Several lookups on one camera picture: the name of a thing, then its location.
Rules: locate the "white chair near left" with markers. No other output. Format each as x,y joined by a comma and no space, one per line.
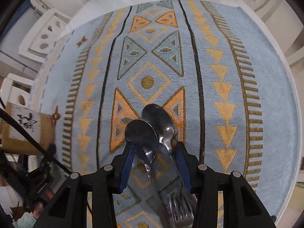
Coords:
16,90

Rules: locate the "steel fork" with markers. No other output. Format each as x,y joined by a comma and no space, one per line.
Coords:
182,206

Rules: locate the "blue patterned table mat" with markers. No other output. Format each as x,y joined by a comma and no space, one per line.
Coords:
210,66

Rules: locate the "bamboo utensil holder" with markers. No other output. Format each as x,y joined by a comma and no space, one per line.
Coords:
40,126

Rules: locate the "white chair far left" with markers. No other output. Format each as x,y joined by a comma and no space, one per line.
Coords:
42,36

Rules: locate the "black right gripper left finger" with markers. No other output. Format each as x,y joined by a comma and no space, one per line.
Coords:
122,164

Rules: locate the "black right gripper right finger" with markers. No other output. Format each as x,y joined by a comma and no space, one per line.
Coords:
187,165

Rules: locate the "steel spoon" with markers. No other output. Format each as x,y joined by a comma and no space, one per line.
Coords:
163,125
143,137

